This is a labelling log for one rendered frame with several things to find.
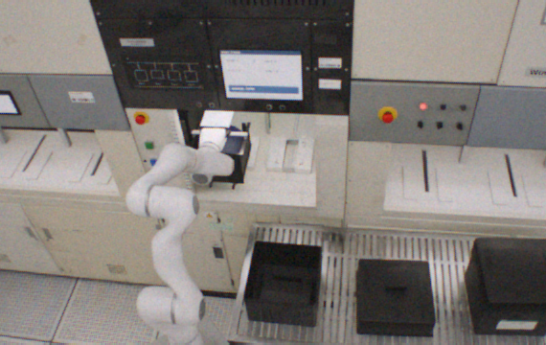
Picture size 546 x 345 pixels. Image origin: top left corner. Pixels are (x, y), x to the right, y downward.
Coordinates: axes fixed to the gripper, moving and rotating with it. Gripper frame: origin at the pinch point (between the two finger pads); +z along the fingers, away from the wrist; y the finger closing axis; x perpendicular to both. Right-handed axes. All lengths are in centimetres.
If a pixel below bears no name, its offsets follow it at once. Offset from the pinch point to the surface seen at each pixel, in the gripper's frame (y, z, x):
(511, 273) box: 116, -48, -24
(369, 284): 66, -47, -39
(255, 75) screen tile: 20.5, -9.9, 32.5
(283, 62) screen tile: 30.7, -9.9, 38.1
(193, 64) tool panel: -1.8, -9.9, 36.5
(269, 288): 25, -47, -48
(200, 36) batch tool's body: 2.9, -9.9, 48.1
